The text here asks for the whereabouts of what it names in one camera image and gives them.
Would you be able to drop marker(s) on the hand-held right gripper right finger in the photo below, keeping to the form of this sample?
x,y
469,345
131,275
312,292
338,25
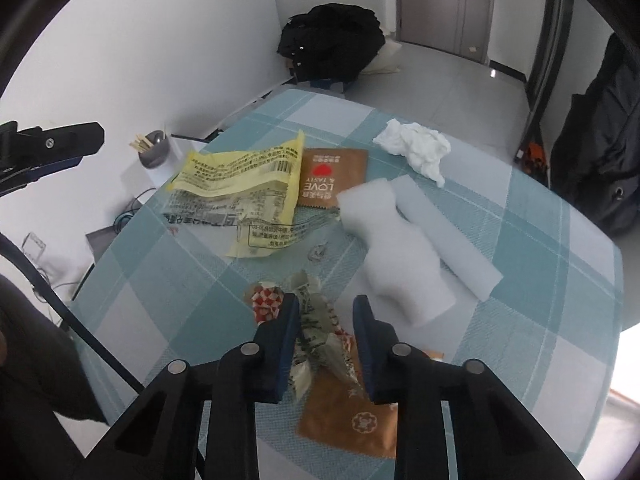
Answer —
x,y
361,340

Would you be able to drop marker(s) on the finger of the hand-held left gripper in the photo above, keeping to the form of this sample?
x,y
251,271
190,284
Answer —
x,y
60,141

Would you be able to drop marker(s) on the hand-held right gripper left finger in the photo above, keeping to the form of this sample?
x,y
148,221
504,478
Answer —
x,y
289,332

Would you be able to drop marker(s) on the grey printed wrapper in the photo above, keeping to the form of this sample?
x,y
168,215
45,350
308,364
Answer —
x,y
322,330

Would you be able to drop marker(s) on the white paper tissue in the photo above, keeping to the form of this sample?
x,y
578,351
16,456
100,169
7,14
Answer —
x,y
445,230

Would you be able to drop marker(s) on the yellow bread wrapper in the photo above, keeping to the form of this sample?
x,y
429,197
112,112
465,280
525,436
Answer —
x,y
235,185

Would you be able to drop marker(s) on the red white checkered wrapper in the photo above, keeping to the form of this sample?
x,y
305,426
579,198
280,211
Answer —
x,y
264,300

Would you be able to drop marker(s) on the brown packet with flower print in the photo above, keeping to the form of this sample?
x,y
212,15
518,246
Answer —
x,y
345,420

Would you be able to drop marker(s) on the small clear plastic scrap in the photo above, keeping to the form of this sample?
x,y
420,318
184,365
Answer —
x,y
318,252

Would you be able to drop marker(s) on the grey cup with wooden sticks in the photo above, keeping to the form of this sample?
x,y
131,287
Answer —
x,y
152,151

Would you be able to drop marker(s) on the thick white foam block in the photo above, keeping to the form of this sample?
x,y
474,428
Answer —
x,y
390,250

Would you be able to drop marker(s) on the brown packet with red heart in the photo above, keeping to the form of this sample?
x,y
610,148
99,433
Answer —
x,y
331,175

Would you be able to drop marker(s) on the blue white checkered tablecloth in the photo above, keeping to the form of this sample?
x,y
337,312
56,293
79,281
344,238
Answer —
x,y
525,270

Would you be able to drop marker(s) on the crumpled white tissue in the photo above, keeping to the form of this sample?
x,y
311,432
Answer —
x,y
417,147

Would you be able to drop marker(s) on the person's dark clothing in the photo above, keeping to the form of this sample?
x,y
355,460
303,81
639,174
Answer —
x,y
35,390

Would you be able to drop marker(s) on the orange tool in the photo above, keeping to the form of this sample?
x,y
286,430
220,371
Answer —
x,y
534,156

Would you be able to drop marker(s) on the white pillow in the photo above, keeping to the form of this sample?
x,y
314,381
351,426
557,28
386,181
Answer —
x,y
385,57

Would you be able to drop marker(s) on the black backpack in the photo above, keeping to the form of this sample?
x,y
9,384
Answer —
x,y
330,40

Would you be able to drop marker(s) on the dark hanging jacket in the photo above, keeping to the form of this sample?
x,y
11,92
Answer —
x,y
600,150

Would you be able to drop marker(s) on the grey door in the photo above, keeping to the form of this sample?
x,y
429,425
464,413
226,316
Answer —
x,y
450,5

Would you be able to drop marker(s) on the black metal rack pole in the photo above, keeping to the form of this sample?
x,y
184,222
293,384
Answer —
x,y
550,40

